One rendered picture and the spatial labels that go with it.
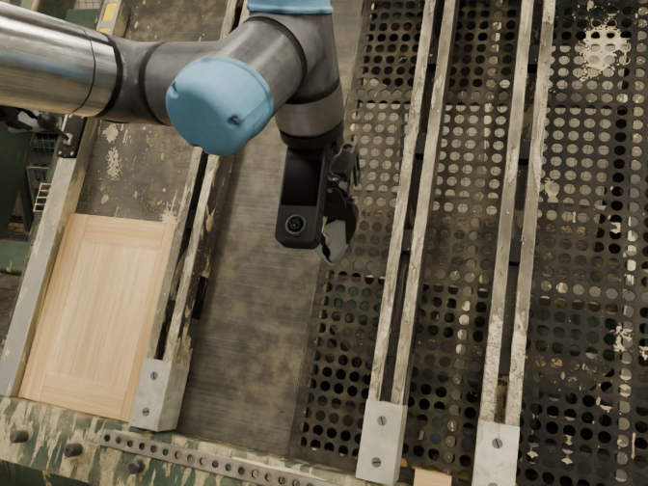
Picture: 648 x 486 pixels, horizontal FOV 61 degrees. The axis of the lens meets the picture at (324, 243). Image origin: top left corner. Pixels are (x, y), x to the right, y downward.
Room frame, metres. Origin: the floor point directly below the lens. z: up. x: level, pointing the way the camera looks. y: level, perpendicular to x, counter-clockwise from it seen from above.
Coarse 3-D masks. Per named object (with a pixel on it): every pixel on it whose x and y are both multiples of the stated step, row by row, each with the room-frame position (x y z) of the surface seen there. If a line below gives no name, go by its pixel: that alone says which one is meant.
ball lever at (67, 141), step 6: (42, 114) 1.16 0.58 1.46; (48, 114) 1.17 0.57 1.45; (42, 120) 1.16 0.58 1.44; (48, 120) 1.16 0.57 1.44; (54, 120) 1.17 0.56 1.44; (42, 126) 1.16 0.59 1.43; (48, 126) 1.16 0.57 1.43; (54, 126) 1.17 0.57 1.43; (60, 132) 1.22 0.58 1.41; (66, 138) 1.24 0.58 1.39; (72, 138) 1.26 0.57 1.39; (66, 144) 1.25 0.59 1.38
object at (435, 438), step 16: (368, 368) 1.40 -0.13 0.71; (416, 368) 1.41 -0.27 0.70; (368, 384) 1.37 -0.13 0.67; (320, 400) 2.11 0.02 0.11; (336, 400) 2.10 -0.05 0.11; (576, 400) 1.22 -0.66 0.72; (576, 416) 1.19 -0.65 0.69; (592, 416) 1.19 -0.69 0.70; (320, 432) 0.97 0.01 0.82; (336, 432) 0.96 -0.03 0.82; (640, 432) 1.15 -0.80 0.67; (416, 448) 0.91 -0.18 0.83; (432, 448) 0.90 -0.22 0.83; (464, 448) 1.29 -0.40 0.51; (464, 464) 0.88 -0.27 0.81; (544, 480) 0.83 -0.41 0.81; (560, 480) 0.82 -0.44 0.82
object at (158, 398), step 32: (224, 32) 1.27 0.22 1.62; (192, 160) 1.12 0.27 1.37; (224, 160) 1.14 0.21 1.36; (192, 192) 1.08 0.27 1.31; (224, 192) 1.13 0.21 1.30; (192, 224) 1.05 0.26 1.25; (192, 256) 1.00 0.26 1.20; (192, 288) 0.98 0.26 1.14; (160, 320) 0.95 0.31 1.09; (192, 320) 0.97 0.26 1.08; (160, 352) 0.93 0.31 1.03; (160, 384) 0.88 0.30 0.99; (160, 416) 0.85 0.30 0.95
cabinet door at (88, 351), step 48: (96, 240) 1.14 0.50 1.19; (144, 240) 1.11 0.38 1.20; (48, 288) 1.11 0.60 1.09; (96, 288) 1.08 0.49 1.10; (144, 288) 1.05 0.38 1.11; (48, 336) 1.05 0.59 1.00; (96, 336) 1.02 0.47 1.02; (144, 336) 0.99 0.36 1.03; (48, 384) 0.99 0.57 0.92; (96, 384) 0.96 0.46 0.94
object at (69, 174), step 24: (120, 0) 1.46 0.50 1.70; (120, 24) 1.44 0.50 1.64; (96, 120) 1.32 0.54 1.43; (72, 168) 1.23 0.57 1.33; (72, 192) 1.22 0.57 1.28; (48, 216) 1.18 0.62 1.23; (48, 240) 1.15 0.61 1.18; (48, 264) 1.12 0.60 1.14; (24, 288) 1.10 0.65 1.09; (24, 312) 1.07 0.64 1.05; (24, 336) 1.04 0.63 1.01; (0, 360) 1.02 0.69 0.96; (24, 360) 1.02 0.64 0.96; (0, 384) 0.99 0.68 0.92
